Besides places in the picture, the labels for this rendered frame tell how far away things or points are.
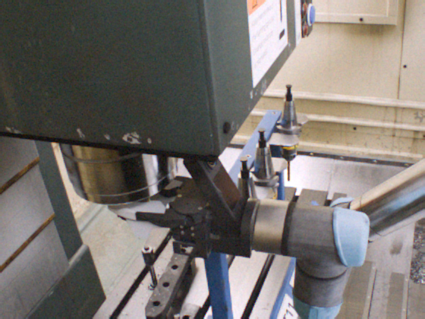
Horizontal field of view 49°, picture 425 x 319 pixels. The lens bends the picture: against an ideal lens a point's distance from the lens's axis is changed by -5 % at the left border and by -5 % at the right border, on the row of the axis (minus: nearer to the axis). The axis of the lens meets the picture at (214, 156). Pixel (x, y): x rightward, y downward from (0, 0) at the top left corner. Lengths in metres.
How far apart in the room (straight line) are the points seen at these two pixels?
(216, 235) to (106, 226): 1.34
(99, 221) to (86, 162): 1.44
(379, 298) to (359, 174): 0.49
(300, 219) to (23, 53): 0.39
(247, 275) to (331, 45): 0.78
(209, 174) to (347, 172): 1.14
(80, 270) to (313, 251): 0.93
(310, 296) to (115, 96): 0.40
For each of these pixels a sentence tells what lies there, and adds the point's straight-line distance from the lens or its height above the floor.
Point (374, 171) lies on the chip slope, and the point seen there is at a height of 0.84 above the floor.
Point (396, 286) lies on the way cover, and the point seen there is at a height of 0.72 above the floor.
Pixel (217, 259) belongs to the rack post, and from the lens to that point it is 0.94.
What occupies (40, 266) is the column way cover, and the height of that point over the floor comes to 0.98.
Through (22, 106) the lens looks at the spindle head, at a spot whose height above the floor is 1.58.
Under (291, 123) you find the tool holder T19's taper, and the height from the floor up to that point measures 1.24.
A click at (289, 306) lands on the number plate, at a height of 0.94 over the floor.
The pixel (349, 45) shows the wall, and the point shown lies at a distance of 1.58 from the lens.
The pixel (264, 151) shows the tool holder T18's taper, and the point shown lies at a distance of 0.96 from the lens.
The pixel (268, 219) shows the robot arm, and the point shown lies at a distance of 0.64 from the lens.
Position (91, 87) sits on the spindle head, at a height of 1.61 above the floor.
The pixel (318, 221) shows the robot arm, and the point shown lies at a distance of 0.63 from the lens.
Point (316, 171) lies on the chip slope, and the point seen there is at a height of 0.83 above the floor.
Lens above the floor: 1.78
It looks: 31 degrees down
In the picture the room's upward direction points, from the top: 7 degrees counter-clockwise
